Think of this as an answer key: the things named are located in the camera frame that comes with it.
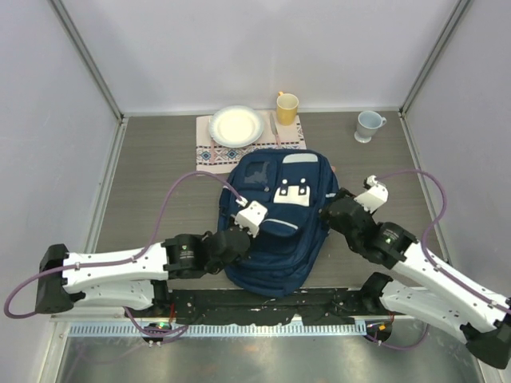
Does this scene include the navy blue student backpack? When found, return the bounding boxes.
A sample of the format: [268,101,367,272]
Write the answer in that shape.
[224,148,339,298]

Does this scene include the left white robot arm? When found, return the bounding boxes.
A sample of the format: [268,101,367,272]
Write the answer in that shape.
[34,227,253,318]

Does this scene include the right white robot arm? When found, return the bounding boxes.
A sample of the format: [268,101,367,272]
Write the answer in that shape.
[319,187,510,369]

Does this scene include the patterned cloth placemat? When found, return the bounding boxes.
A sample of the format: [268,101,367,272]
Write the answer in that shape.
[196,110,307,174]

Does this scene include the light blue footed cup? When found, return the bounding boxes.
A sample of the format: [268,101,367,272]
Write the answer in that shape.
[354,111,387,144]

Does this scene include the yellow ceramic mug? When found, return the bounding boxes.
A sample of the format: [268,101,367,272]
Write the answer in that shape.
[276,92,299,126]

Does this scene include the white paper plate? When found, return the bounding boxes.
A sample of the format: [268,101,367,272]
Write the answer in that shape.
[208,105,264,148]

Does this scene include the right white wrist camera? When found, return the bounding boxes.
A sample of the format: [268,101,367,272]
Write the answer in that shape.
[355,175,389,214]

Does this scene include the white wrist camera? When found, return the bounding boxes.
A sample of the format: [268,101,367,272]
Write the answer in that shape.
[355,175,389,214]
[234,198,267,238]

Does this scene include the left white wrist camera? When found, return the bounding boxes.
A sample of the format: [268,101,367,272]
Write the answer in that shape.
[234,198,267,238]

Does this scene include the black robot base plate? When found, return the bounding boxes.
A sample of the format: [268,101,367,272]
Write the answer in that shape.
[131,288,390,326]

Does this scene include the slotted cable duct rail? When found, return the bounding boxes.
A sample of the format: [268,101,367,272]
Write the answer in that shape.
[68,319,366,338]

